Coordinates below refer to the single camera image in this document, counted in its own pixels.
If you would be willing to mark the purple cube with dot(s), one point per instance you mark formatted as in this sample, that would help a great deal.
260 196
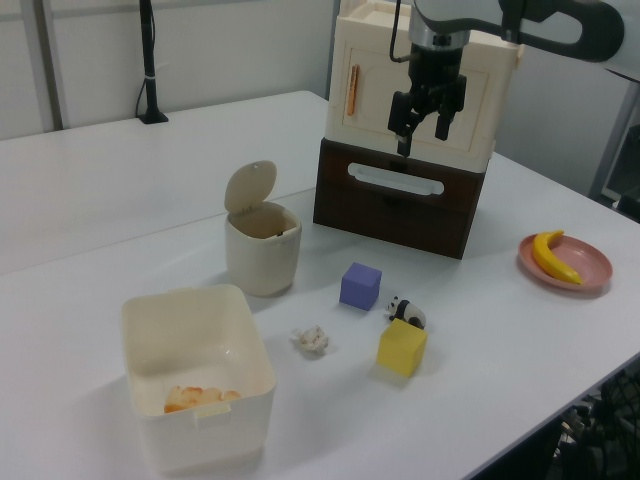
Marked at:
359 290

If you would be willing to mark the small cream trash can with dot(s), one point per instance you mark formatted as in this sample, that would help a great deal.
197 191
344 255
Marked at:
260 265

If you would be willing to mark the panda figurine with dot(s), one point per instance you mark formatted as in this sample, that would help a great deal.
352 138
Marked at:
407 312

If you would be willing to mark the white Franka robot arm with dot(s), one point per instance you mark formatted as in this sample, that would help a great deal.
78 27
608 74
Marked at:
550 25

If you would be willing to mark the yellow banana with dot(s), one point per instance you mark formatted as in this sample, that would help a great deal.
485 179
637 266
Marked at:
545 257

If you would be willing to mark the black mesh object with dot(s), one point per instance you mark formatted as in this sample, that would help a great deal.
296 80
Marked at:
615 425

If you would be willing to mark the orange food pieces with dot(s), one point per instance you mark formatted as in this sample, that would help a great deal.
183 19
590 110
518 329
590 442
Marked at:
190 397

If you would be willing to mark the pink plate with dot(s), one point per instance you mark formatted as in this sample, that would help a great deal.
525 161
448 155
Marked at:
585 260

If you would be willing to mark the dark wood drawer box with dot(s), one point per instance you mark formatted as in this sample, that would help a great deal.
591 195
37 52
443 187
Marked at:
400 215

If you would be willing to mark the yellow cube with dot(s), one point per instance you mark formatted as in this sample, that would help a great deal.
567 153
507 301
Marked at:
400 350

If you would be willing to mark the crumpled white paper ball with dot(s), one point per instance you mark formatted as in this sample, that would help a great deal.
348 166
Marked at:
311 341

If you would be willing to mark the cream open storage bin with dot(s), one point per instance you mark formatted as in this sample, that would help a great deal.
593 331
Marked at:
200 440

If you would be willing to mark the cream plastic cabinet box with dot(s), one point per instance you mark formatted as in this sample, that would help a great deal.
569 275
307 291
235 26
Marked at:
375 100

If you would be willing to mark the black pole stand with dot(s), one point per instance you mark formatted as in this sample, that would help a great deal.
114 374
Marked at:
148 50

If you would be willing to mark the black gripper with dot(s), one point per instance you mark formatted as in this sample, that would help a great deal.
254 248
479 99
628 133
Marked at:
435 70

